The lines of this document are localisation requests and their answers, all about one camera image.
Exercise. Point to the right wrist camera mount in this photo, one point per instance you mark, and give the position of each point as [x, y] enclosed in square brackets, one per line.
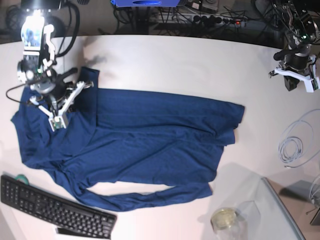
[58, 118]

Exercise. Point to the dark blue t-shirt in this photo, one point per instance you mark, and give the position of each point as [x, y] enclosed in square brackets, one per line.
[126, 149]

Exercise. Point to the clear tape roll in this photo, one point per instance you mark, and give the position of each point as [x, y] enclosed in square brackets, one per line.
[223, 219]

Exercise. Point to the green tape roll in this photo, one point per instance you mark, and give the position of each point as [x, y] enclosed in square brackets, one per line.
[22, 178]

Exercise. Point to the black power strip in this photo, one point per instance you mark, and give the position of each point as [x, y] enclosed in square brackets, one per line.
[189, 18]

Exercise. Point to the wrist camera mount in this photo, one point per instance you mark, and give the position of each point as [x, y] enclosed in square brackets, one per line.
[310, 80]
[58, 118]

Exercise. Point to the blue box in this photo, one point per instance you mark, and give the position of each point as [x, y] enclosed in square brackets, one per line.
[145, 3]

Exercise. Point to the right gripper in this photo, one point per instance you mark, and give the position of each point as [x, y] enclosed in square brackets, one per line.
[55, 93]

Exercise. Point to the black computer keyboard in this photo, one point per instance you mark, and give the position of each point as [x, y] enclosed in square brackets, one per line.
[51, 208]

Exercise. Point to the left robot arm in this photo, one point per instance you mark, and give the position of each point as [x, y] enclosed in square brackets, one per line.
[294, 20]

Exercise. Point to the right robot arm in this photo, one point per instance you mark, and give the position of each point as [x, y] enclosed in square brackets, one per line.
[40, 55]

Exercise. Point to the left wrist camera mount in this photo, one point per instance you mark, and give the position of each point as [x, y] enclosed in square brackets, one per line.
[310, 80]

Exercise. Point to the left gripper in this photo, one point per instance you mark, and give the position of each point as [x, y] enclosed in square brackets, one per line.
[294, 61]

